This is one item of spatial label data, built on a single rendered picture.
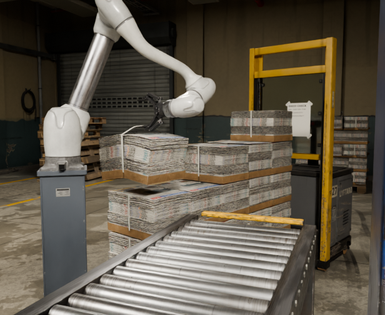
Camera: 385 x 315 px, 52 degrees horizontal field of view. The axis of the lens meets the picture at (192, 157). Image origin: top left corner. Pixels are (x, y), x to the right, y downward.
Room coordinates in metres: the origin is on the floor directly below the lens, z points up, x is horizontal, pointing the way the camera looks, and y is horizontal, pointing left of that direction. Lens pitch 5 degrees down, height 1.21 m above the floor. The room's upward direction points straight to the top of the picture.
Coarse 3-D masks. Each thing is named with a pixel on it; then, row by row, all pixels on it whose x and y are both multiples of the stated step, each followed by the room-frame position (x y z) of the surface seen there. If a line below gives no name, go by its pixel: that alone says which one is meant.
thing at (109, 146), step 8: (112, 136) 2.07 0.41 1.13; (104, 144) 2.11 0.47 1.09; (112, 144) 2.07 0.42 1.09; (104, 152) 2.11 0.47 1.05; (112, 152) 2.07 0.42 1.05; (104, 160) 2.10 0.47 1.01; (112, 160) 2.07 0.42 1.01; (104, 168) 2.11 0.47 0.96; (112, 168) 2.06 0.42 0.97; (120, 168) 2.04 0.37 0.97
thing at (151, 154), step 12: (132, 144) 1.98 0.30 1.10; (144, 144) 1.92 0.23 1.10; (156, 144) 1.92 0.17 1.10; (168, 144) 1.99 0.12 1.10; (180, 144) 2.07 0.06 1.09; (132, 156) 1.97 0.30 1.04; (144, 156) 1.92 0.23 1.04; (156, 156) 1.95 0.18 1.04; (168, 156) 2.01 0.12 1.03; (180, 156) 2.09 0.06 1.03; (132, 168) 1.97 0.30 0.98; (144, 168) 1.92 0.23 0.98; (156, 168) 1.95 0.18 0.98; (168, 168) 2.03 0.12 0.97; (180, 168) 2.10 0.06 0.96
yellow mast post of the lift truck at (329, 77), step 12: (324, 84) 3.14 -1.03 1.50; (324, 96) 3.14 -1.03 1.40; (324, 108) 3.12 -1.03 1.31; (324, 120) 3.12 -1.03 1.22; (324, 132) 3.11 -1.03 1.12; (324, 144) 3.11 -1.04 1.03; (324, 156) 3.11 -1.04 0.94; (324, 168) 3.11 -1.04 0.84; (324, 180) 3.11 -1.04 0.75; (324, 192) 3.10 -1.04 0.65; (324, 204) 3.10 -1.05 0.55; (324, 216) 3.10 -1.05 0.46; (324, 228) 3.10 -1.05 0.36; (324, 240) 3.10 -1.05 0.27; (324, 252) 3.09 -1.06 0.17
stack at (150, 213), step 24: (120, 192) 2.12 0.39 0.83; (144, 192) 2.12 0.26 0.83; (168, 192) 2.12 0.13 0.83; (192, 192) 2.16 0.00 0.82; (216, 192) 2.32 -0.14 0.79; (240, 192) 2.52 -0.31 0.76; (264, 192) 2.74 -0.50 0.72; (120, 216) 2.10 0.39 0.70; (144, 216) 1.98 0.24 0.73; (168, 216) 2.01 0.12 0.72; (120, 240) 2.11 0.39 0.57
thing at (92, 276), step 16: (176, 224) 1.56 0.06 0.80; (144, 240) 1.35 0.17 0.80; (160, 240) 1.37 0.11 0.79; (128, 256) 1.18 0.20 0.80; (96, 272) 1.05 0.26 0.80; (64, 288) 0.95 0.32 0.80; (80, 288) 0.95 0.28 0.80; (32, 304) 0.86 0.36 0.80; (48, 304) 0.86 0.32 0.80; (64, 304) 0.90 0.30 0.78
